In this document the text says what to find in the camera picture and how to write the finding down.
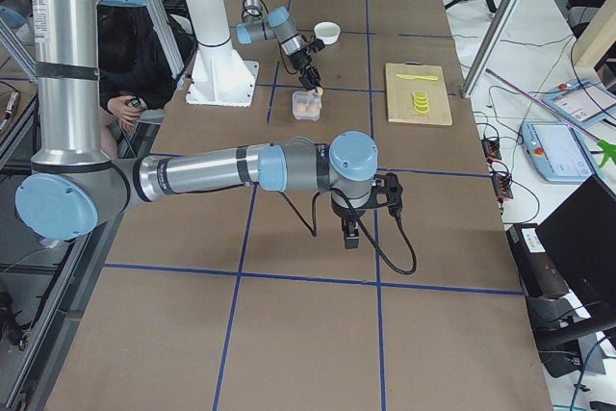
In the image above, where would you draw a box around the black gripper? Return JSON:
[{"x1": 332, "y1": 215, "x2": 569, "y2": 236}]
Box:
[
  {"x1": 288, "y1": 47, "x2": 321, "y2": 90},
  {"x1": 331, "y1": 189, "x2": 374, "y2": 249}
]

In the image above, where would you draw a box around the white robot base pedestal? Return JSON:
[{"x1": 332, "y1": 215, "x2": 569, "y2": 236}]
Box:
[{"x1": 186, "y1": 0, "x2": 258, "y2": 108}]

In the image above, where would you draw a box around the clear plastic egg box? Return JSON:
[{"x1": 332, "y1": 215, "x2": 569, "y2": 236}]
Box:
[{"x1": 292, "y1": 90, "x2": 321, "y2": 121}]

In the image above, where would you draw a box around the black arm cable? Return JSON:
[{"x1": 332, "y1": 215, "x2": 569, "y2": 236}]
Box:
[{"x1": 281, "y1": 187, "x2": 418, "y2": 273}]

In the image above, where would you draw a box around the reacher grabber stick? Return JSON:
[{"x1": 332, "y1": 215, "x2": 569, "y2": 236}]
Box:
[{"x1": 485, "y1": 68, "x2": 616, "y2": 167}]

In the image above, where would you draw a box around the yellow plastic knife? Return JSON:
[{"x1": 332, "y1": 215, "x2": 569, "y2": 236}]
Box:
[{"x1": 396, "y1": 73, "x2": 439, "y2": 82}]

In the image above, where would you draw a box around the aluminium frame post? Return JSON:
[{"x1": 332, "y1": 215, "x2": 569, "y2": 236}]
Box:
[{"x1": 461, "y1": 0, "x2": 520, "y2": 98}]

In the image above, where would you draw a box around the wooden cutting board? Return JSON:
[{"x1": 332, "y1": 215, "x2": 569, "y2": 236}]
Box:
[{"x1": 385, "y1": 63, "x2": 452, "y2": 126}]

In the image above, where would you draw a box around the teach pendant far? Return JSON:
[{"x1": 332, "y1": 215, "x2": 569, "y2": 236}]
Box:
[{"x1": 542, "y1": 79, "x2": 615, "y2": 128}]

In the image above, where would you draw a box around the white bowl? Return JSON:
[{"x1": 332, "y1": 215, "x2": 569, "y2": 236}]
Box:
[{"x1": 313, "y1": 21, "x2": 341, "y2": 45}]

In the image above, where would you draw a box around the teach pendant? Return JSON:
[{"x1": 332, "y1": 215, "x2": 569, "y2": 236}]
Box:
[
  {"x1": 521, "y1": 120, "x2": 597, "y2": 184},
  {"x1": 542, "y1": 79, "x2": 615, "y2": 128}
]

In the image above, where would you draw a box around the person in black shirt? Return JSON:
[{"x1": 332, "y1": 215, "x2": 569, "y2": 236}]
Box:
[{"x1": 97, "y1": 6, "x2": 175, "y2": 132}]

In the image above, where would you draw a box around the black monitor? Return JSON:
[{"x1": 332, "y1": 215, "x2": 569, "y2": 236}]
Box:
[{"x1": 537, "y1": 175, "x2": 615, "y2": 310}]

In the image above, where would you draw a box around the teach pendant near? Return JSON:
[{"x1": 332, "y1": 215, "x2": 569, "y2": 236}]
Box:
[{"x1": 521, "y1": 120, "x2": 597, "y2": 184}]

